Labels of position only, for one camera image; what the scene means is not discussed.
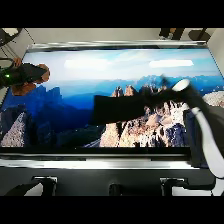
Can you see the black garment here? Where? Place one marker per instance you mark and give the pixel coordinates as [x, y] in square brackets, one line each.
[116, 109]

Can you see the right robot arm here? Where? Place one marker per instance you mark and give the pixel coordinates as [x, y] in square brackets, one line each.
[210, 146]

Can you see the person's legs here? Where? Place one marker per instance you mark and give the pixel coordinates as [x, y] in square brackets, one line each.
[166, 32]

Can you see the silver frame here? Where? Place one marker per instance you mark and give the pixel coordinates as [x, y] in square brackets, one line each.
[100, 163]

